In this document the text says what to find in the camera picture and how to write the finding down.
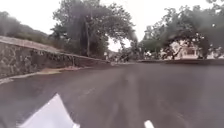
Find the large dark green tree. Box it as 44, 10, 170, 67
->
49, 0, 138, 60

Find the grey asphalt road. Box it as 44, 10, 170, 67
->
0, 61, 224, 128

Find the wooded hillside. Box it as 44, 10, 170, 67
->
0, 10, 58, 48

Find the group of trees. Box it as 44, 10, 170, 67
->
138, 0, 224, 61

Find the low dark wall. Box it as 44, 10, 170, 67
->
138, 58, 224, 66

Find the pale building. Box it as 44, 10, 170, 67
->
159, 39, 224, 61

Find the sandy roadside strip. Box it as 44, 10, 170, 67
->
0, 65, 94, 86

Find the stone retaining wall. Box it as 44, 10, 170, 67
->
0, 35, 111, 80

